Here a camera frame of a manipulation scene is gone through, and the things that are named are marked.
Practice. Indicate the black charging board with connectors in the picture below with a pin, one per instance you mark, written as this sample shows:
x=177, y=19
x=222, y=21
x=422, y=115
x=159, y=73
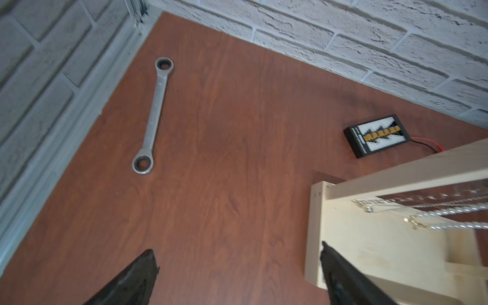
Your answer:
x=371, y=137

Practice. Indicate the silver combination wrench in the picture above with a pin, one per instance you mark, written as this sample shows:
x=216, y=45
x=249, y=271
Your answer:
x=143, y=162

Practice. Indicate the wooden jewelry display stand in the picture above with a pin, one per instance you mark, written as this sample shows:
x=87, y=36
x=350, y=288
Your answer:
x=418, y=231

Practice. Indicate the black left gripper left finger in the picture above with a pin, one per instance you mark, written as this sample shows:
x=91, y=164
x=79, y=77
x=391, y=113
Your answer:
x=133, y=285

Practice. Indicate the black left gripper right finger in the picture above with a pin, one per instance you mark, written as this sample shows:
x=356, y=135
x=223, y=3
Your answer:
x=344, y=282

